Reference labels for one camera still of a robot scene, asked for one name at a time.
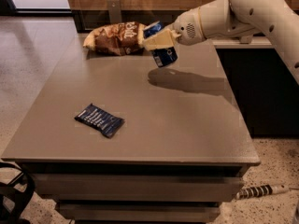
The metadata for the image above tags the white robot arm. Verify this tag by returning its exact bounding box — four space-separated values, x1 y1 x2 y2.
143 0 299 83

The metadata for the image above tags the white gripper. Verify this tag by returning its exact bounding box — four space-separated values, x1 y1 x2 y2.
143 7 206 51

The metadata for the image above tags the blue pepsi can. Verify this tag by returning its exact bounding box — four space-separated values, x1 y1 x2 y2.
143 21 178 68

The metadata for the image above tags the grey drawer cabinet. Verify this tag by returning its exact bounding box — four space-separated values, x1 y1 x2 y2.
3 38 260 224

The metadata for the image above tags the metal wall bracket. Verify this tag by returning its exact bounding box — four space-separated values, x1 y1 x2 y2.
107 0 122 23
239 35 253 44

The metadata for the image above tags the right metal wall bracket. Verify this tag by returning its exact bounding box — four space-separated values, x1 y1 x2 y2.
239 35 253 44

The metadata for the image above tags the dark blue snack packet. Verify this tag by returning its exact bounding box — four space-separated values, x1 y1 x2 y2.
75 104 124 138

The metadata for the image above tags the left metal wall bracket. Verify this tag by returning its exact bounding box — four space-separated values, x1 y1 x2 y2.
107 0 122 23

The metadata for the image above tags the brown chip bag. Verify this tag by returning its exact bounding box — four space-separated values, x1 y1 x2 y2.
83 21 145 56

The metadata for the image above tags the striped cable on floor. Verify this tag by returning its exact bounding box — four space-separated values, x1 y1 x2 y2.
235 184 291 201

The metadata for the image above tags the black chair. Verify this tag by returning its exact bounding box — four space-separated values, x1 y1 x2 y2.
0 162 36 224

